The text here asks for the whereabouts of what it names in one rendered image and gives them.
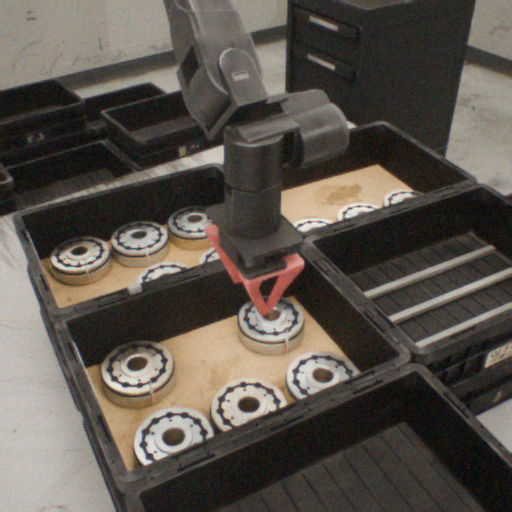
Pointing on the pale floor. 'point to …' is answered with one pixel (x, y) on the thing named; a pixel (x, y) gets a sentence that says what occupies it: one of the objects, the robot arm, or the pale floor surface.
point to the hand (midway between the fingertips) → (252, 290)
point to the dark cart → (382, 60)
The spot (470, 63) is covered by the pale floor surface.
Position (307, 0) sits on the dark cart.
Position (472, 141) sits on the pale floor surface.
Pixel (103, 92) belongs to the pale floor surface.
